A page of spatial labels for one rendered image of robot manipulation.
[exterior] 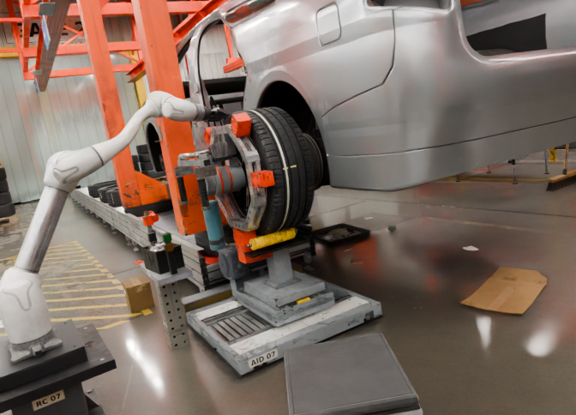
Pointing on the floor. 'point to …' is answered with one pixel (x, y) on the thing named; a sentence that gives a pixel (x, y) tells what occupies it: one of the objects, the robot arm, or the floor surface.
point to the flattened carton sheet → (508, 291)
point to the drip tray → (339, 231)
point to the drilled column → (172, 315)
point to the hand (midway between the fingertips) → (228, 117)
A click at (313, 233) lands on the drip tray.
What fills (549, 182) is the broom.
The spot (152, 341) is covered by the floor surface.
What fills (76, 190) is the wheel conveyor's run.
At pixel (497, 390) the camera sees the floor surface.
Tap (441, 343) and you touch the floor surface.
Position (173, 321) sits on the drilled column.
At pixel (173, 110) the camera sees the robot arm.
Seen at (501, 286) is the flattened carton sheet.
